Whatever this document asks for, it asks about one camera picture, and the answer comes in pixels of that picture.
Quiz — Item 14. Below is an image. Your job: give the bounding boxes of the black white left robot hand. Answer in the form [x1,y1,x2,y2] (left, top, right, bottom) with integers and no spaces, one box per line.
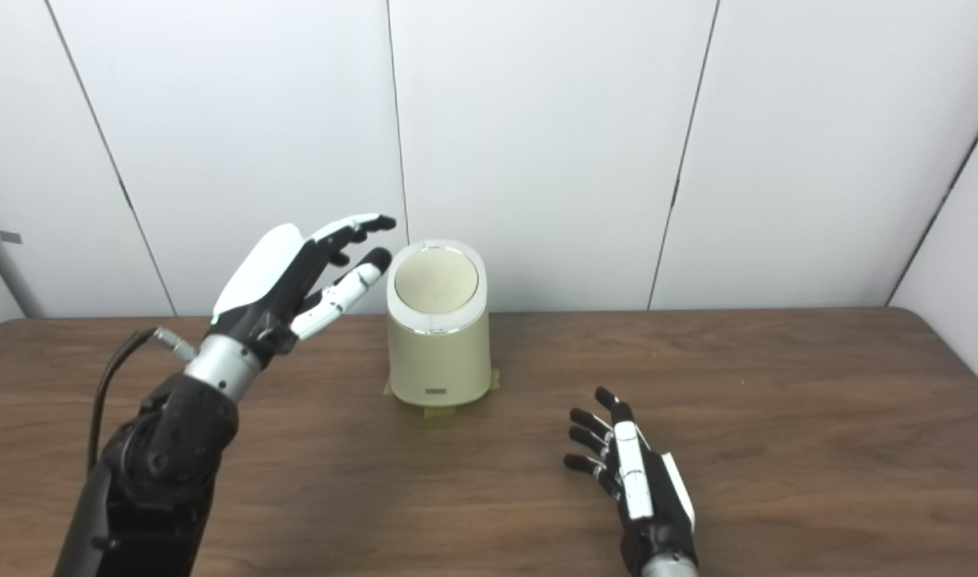
[211,213,398,369]

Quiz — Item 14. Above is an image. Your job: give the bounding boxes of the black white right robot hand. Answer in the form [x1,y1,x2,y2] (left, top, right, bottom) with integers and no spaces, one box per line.
[564,387,698,574]

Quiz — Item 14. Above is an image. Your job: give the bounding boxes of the cream round bin lid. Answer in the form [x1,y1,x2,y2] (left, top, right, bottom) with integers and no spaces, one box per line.
[394,248,479,314]

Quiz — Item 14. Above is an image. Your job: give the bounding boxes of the cream-colored round bin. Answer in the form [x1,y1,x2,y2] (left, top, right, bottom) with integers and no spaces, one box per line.
[386,239,491,407]

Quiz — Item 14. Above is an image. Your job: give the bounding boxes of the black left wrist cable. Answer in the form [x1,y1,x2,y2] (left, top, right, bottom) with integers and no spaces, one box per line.
[87,327,197,474]

